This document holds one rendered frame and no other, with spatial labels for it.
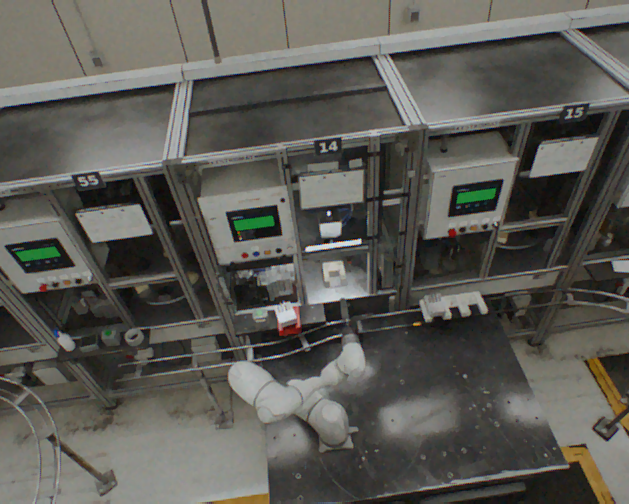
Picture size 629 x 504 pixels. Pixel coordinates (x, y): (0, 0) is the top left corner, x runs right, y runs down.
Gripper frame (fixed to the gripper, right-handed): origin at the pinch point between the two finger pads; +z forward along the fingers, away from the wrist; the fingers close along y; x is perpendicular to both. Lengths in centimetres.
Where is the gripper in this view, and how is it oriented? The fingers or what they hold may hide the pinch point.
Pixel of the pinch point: (343, 306)
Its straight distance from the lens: 255.6
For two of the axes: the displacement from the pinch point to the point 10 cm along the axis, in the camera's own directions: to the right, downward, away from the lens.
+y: -0.9, -6.8, -7.2
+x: -9.9, 1.4, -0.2
